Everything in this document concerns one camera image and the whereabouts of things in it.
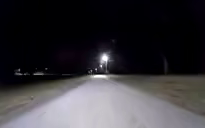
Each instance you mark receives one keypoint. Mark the street lamp on pole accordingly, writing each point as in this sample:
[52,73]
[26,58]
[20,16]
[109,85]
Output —
[105,59]

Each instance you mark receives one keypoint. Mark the pale grey paved path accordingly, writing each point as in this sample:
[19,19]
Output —
[100,106]

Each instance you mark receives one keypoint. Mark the dry grass verge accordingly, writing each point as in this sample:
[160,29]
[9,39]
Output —
[26,95]
[176,88]

